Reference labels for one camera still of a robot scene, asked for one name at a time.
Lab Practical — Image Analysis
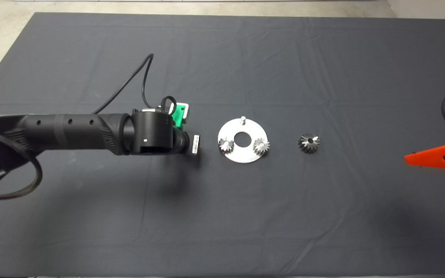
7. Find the large tall steel gear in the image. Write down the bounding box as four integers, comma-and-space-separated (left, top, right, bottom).
298, 134, 321, 154

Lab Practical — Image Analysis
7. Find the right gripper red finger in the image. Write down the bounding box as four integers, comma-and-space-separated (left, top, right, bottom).
404, 142, 445, 171

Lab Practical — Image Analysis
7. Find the dark grey table cloth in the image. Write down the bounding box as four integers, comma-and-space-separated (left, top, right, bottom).
0, 12, 445, 278

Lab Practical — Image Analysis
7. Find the small steel gear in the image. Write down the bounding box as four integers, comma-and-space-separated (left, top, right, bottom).
253, 138, 271, 157
219, 137, 235, 154

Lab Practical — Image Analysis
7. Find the round metal plate with pins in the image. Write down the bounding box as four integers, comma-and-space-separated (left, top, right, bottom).
218, 116, 269, 164

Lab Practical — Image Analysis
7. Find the green left camera mount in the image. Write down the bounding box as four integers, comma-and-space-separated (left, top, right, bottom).
170, 102, 187, 128

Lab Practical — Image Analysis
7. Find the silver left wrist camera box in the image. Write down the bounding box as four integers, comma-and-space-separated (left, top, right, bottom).
176, 102, 189, 124

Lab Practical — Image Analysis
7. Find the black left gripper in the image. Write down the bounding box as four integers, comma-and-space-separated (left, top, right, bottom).
172, 129, 200, 156

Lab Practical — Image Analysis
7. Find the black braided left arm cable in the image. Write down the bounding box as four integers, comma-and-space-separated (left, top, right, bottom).
0, 133, 43, 200

